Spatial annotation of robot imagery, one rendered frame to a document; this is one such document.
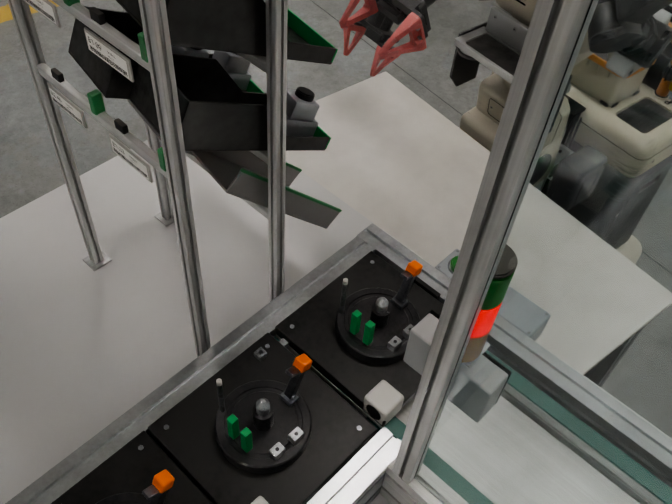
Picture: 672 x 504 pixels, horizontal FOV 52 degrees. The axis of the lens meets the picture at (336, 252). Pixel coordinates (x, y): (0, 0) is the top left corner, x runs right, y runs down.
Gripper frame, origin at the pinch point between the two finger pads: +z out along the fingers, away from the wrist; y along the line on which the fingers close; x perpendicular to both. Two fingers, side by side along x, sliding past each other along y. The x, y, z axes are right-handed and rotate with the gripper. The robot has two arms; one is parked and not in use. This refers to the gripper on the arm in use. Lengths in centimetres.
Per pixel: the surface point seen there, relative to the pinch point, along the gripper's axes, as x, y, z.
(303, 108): 0.3, 3.0, 14.6
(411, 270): 19.5, 26.5, 17.4
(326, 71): 168, -142, -43
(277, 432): 13, 34, 49
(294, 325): 21.2, 19.5, 37.4
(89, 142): 122, -153, 59
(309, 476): 15, 42, 49
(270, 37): -19.9, 7.6, 15.4
